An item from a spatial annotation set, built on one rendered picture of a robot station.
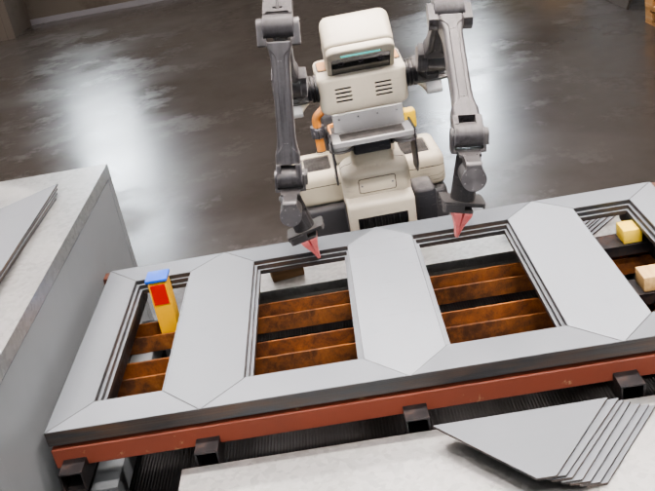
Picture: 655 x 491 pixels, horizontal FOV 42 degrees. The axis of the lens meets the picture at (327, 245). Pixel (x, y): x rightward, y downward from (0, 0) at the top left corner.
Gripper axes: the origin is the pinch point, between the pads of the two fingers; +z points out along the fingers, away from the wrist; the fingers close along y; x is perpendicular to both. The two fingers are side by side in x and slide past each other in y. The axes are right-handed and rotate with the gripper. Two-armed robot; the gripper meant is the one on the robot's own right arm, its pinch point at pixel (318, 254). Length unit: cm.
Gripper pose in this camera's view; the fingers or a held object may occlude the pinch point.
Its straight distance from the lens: 232.0
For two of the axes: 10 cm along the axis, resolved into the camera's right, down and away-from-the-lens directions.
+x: -0.4, -4.2, 9.1
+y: 9.2, -3.8, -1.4
